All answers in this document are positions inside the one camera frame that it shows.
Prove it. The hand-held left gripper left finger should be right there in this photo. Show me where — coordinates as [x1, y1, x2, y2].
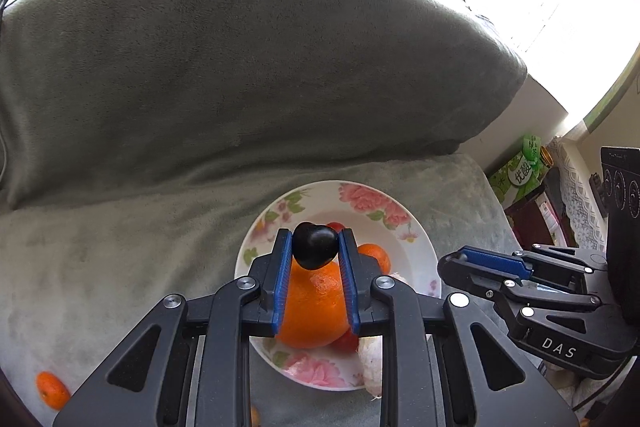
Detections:
[52, 228, 293, 427]

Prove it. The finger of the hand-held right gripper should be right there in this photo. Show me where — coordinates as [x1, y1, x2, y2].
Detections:
[457, 245, 608, 293]
[436, 251, 638, 380]

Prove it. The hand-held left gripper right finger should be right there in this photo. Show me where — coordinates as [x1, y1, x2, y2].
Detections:
[337, 228, 581, 427]

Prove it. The mandarin with stem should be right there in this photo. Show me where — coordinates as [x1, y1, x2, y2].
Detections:
[356, 243, 392, 275]

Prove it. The dark purple plum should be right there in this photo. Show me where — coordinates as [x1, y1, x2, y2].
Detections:
[291, 222, 337, 270]

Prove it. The garlic bulb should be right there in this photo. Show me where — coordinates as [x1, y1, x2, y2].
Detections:
[357, 272, 411, 399]

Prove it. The white floral plate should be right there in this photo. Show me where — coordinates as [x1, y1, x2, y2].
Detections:
[235, 180, 443, 392]

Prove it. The small mandarin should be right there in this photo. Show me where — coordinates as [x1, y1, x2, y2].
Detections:
[36, 371, 72, 411]

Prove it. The large orange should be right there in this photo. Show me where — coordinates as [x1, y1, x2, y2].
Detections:
[275, 264, 351, 350]

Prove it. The white lace cloth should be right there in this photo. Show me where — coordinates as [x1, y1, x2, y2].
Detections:
[555, 142, 608, 250]

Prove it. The dark red box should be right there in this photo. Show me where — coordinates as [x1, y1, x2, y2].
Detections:
[505, 192, 566, 253]

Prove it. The green snack package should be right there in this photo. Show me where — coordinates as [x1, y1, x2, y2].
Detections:
[487, 136, 543, 210]

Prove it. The dark grey blanket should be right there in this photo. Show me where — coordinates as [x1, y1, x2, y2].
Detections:
[0, 0, 528, 210]

